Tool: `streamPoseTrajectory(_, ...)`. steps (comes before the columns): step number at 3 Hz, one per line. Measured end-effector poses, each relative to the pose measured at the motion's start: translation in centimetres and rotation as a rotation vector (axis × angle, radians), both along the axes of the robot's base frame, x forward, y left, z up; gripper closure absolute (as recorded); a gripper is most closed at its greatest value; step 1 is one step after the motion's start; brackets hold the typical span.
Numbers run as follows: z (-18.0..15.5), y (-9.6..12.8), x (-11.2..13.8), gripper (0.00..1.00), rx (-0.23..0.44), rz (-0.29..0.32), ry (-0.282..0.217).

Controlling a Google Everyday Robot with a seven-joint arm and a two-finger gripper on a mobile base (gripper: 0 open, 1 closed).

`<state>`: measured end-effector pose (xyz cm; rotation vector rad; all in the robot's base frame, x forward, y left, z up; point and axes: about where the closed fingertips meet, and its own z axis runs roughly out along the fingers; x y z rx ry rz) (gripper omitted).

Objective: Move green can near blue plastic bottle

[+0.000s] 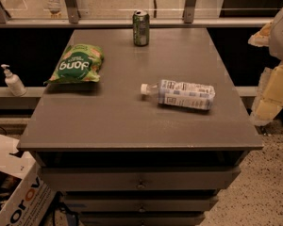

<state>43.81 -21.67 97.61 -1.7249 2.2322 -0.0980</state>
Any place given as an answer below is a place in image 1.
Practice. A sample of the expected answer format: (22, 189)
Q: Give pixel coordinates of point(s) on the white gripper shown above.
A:
(282, 37)

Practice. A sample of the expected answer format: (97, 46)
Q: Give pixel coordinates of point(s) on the blue label plastic bottle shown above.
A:
(181, 94)

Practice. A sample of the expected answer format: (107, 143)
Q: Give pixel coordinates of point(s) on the green soda can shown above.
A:
(141, 22)

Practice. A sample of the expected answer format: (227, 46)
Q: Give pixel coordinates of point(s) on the white pump dispenser bottle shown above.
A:
(13, 82)

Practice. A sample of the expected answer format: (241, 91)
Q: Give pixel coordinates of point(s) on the grey drawer cabinet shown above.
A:
(122, 160)

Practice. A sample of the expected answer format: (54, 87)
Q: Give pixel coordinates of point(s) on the green chip bag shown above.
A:
(79, 63)

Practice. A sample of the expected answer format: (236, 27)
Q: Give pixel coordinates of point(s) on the grey metal railing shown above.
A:
(196, 13)

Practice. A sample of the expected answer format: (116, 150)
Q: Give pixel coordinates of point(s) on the white cardboard box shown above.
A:
(31, 198)

